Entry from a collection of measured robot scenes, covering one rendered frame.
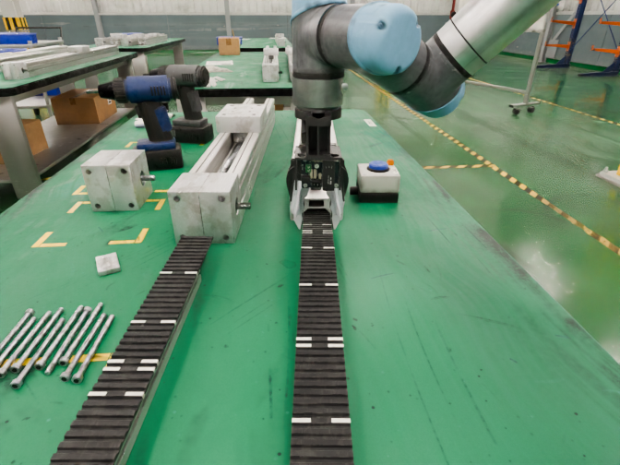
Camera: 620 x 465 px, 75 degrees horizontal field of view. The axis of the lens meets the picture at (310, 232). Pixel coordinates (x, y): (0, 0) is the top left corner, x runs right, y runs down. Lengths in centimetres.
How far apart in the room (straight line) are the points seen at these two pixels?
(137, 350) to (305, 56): 42
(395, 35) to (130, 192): 58
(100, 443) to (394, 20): 49
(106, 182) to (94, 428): 54
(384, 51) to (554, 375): 40
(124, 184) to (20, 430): 50
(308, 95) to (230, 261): 28
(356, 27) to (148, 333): 41
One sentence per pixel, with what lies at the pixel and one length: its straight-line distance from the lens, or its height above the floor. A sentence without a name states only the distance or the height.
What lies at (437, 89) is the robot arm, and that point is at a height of 103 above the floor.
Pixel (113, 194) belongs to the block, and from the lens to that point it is 88.
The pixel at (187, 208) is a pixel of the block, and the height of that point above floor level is 84.
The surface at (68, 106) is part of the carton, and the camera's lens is 451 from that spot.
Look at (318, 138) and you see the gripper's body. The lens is 60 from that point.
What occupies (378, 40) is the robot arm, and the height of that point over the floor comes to 110.
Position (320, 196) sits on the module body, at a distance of 76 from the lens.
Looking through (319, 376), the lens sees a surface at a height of 81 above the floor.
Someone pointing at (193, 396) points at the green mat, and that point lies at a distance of 46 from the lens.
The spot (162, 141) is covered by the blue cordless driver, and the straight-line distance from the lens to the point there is 109.
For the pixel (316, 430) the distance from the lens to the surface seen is 38.
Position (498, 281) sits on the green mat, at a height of 78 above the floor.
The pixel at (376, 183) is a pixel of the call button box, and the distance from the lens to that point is 84.
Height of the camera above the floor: 112
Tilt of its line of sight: 28 degrees down
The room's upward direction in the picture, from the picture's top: straight up
